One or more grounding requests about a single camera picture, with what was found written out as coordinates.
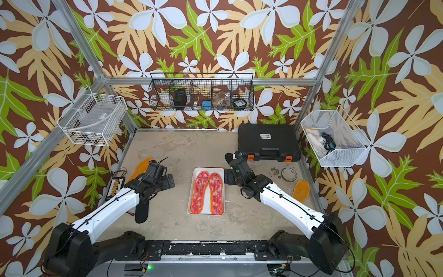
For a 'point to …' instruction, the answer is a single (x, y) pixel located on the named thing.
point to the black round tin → (239, 103)
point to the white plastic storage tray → (207, 204)
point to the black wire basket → (162, 96)
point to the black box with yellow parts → (116, 183)
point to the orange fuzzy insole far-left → (140, 169)
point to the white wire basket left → (93, 118)
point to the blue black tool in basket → (330, 144)
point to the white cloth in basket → (317, 141)
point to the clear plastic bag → (221, 100)
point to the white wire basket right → (334, 138)
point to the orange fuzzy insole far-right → (301, 190)
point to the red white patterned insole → (197, 199)
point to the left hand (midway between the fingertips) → (167, 179)
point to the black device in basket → (180, 98)
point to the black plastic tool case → (269, 142)
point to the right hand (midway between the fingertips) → (230, 171)
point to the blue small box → (206, 105)
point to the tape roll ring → (289, 175)
